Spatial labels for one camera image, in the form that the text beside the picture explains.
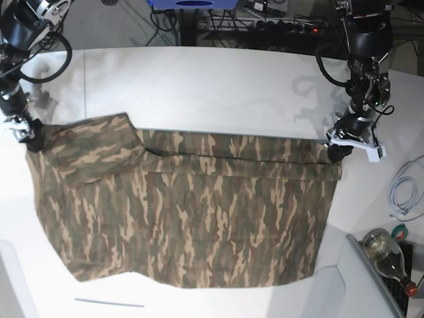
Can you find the black power strip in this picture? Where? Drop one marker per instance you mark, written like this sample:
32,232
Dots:
291,26

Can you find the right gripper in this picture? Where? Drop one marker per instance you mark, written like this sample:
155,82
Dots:
16,105

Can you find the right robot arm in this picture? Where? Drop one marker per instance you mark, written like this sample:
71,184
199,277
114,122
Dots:
24,25

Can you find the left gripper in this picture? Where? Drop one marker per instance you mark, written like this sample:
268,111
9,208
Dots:
352,124

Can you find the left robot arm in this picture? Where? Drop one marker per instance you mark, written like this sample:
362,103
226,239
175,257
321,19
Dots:
365,31

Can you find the clear plastic bottle red cap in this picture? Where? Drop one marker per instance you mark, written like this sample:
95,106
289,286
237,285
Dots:
386,255

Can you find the camouflage t-shirt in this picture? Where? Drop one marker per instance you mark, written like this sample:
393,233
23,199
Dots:
191,210

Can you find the green tape roll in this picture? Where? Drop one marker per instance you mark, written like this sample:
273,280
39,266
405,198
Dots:
400,233

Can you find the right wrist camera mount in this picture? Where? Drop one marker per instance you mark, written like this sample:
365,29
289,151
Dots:
22,128

